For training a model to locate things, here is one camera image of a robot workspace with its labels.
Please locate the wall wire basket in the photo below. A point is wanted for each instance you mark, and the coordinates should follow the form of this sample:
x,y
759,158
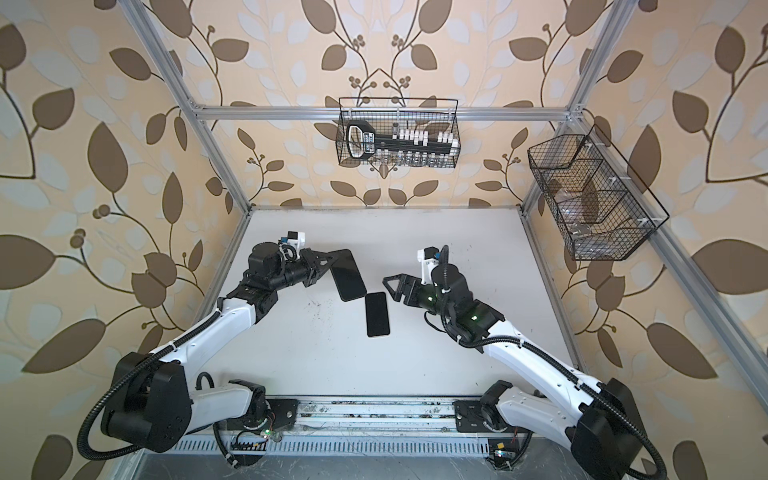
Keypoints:
x,y
433,113
602,207

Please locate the black tool in basket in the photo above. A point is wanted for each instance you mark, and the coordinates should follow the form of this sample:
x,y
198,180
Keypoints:
x,y
364,142

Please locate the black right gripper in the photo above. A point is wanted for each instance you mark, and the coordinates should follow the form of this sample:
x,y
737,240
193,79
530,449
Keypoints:
x,y
406,280

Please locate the black phone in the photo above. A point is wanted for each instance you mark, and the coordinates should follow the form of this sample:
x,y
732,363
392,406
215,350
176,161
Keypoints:
x,y
377,315

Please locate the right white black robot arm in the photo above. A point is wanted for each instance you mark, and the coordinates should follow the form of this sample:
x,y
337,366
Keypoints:
x,y
603,452

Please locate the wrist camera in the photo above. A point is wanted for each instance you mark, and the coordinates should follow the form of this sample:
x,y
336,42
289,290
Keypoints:
x,y
429,259
295,239

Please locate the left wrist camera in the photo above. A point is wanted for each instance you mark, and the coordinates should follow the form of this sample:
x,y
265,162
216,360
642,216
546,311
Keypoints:
x,y
295,239

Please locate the back wall wire basket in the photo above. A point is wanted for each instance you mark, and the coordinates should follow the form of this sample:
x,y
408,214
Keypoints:
x,y
433,113

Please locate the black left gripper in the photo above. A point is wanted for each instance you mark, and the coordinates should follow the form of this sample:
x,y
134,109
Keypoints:
x,y
308,269

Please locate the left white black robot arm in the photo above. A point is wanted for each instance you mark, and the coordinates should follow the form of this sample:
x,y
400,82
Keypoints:
x,y
166,372

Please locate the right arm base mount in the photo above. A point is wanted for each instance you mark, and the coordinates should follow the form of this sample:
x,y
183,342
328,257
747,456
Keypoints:
x,y
478,417

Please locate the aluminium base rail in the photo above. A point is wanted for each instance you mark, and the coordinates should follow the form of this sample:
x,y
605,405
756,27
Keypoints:
x,y
372,414

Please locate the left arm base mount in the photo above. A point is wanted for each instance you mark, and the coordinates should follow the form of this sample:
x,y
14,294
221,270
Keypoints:
x,y
243,441

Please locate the right wall wire basket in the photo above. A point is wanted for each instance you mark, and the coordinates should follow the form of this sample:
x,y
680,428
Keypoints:
x,y
602,207

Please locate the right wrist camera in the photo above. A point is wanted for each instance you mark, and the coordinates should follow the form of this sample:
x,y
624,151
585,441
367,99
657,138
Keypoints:
x,y
429,259

